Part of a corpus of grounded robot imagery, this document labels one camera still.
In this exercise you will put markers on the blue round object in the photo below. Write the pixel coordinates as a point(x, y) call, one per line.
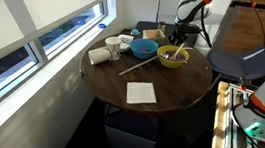
point(238, 62)

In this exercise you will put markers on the blue bowl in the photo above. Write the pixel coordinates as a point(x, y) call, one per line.
point(143, 46)

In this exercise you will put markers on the yellow bowl with cereal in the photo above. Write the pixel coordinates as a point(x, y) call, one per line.
point(173, 62)

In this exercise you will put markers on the white paper towel roll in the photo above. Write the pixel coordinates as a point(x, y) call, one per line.
point(99, 55)

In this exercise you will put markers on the small teal object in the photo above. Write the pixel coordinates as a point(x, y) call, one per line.
point(135, 32)

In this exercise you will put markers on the glass jar dark lid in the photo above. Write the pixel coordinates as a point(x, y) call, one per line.
point(162, 27)

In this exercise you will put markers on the white plastic spoon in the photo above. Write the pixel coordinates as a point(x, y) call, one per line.
point(188, 48)

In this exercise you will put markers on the dark padded chair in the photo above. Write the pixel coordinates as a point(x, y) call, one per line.
point(143, 25)

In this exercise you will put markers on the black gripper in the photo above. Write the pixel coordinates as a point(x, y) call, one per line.
point(184, 30)

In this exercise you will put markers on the long thin grey stick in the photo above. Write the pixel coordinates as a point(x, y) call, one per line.
point(136, 65)

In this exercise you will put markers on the grey box under table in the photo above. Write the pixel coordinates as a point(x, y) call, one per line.
point(130, 144)

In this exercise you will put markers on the blue tape roll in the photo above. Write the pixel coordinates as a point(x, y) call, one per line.
point(102, 25)

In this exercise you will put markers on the small wooden box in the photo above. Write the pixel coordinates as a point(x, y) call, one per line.
point(153, 34)

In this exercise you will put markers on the white paper napkin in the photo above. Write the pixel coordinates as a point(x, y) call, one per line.
point(140, 92)

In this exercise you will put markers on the white crumpled packet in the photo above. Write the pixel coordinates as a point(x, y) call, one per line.
point(125, 40)

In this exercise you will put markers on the white roller blind narrow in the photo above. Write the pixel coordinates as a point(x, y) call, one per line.
point(64, 4)

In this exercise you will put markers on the patterned paper cup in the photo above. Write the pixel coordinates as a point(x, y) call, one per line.
point(113, 47)

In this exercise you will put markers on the aluminium robot stand frame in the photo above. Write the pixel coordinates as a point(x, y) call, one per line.
point(225, 123)

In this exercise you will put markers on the white spoon in bowl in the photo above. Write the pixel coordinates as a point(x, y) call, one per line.
point(177, 51)

